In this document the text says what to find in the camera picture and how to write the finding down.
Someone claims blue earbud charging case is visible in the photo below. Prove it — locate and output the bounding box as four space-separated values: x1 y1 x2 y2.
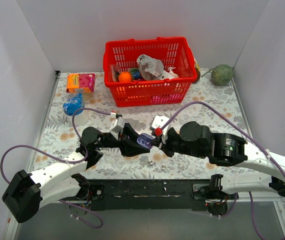
136 133 154 150

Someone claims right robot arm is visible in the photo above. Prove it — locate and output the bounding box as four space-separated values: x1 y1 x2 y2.
150 121 285 199

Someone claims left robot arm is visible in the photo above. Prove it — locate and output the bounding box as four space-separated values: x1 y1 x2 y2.
2 123 153 223

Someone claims orange fruit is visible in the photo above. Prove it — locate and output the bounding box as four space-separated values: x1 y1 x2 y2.
118 71 132 83

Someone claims orange pink snack box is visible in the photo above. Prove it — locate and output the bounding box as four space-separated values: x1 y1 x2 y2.
66 73 96 94

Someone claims grey crumpled bag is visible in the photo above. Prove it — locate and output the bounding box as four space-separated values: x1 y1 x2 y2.
136 54 164 81

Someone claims white pump bottle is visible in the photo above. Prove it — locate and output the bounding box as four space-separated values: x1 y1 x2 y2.
168 67 179 78

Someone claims green melon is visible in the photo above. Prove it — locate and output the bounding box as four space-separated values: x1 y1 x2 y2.
211 64 234 86

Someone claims red plastic shopping basket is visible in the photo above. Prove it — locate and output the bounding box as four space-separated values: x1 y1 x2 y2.
103 37 199 107

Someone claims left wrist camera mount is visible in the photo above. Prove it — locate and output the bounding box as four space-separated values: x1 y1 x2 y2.
109 111 126 140

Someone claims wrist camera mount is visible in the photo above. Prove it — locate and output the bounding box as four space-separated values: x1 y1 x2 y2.
149 115 171 144
109 111 126 140

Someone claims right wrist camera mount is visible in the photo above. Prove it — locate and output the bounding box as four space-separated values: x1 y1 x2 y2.
149 115 171 144

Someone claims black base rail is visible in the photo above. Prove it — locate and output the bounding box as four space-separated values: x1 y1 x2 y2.
68 178 230 217

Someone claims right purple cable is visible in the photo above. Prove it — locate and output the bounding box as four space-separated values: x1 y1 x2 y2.
154 101 285 240

